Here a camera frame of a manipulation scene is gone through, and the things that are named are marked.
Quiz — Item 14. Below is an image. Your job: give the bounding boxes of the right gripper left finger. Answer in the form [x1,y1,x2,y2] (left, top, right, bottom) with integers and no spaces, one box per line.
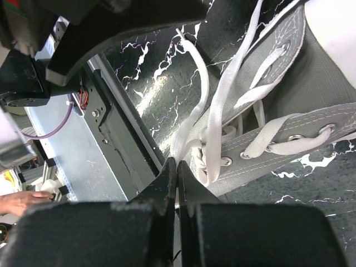
[5,158,177,266]

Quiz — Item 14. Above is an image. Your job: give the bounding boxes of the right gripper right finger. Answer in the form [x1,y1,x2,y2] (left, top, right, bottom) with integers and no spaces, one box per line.
[177,161,347,266]

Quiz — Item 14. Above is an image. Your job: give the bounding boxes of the white shoelace of sneaker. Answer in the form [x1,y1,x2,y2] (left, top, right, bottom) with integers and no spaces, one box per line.
[170,1,335,187]

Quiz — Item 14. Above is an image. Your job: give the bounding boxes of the grey sneaker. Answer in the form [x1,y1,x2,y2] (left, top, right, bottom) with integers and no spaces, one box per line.
[186,1,355,196]

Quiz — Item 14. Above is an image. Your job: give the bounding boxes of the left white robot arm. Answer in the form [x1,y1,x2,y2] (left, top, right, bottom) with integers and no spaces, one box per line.
[1,1,208,107]

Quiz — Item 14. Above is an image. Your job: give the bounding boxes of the person hand in background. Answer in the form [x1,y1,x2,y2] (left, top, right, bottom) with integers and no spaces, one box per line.
[1,191,53,217]

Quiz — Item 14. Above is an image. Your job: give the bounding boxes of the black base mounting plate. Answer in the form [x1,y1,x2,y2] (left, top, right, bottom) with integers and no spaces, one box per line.
[70,54,163,201]

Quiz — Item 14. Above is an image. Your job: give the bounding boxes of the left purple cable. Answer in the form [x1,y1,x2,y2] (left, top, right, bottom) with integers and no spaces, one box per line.
[21,102,75,139]

